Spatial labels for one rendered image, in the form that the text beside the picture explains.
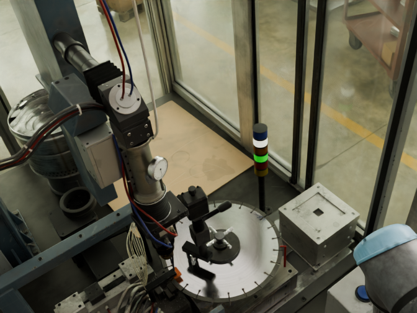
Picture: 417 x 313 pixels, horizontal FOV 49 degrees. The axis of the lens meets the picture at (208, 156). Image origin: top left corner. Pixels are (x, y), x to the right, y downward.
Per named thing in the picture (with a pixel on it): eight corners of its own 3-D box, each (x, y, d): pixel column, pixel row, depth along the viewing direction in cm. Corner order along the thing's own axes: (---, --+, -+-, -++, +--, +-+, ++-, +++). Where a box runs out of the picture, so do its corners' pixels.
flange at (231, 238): (194, 251, 133) (193, 246, 131) (216, 225, 139) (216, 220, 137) (226, 269, 127) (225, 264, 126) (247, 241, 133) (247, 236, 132)
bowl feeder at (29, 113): (97, 142, 204) (72, 74, 180) (129, 180, 185) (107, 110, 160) (31, 174, 193) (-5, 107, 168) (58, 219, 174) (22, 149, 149)
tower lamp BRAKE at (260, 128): (260, 128, 142) (260, 121, 140) (270, 135, 139) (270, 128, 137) (249, 135, 140) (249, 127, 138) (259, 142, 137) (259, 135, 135)
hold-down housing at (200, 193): (206, 229, 123) (197, 177, 109) (214, 242, 120) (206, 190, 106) (188, 237, 121) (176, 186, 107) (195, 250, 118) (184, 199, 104)
